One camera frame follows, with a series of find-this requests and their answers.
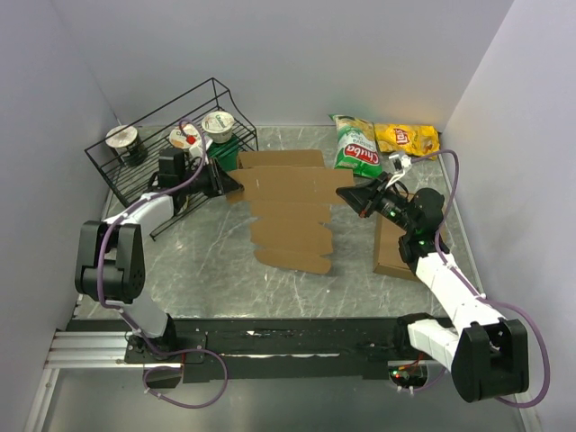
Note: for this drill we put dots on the dark yogurt cup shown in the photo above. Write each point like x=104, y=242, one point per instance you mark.
x=126, y=141

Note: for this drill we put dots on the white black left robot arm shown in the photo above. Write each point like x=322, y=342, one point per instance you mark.
x=110, y=261

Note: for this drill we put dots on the yellow Lays chips bag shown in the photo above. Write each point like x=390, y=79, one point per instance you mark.
x=414, y=140

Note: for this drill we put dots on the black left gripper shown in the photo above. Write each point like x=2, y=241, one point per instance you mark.
x=220, y=183

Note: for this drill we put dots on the green Chuba chips bag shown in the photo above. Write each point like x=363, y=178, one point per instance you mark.
x=356, y=146

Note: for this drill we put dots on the orange Chobani yogurt cup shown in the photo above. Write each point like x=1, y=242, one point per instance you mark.
x=177, y=137

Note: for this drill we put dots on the folded brown cardboard box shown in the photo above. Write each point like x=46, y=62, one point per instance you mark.
x=386, y=255

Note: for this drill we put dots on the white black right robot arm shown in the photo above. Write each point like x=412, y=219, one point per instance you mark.
x=485, y=353

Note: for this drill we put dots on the green Chobani yogurt cup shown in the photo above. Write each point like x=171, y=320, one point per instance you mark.
x=218, y=125

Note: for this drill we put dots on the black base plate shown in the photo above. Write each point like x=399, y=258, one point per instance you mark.
x=277, y=349

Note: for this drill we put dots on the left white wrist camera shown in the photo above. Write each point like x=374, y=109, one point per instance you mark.
x=198, y=146

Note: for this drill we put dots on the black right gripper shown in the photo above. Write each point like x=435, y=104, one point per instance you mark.
x=364, y=198

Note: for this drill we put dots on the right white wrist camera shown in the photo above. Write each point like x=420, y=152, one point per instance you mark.
x=402, y=165

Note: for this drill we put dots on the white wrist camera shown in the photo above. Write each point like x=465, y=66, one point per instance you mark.
x=402, y=165
x=198, y=146

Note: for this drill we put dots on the aluminium rail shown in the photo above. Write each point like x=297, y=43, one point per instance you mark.
x=87, y=350

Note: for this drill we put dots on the green snack packet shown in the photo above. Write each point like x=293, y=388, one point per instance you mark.
x=226, y=153

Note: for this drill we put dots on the black wire rack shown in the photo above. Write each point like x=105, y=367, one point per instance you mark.
x=128, y=183

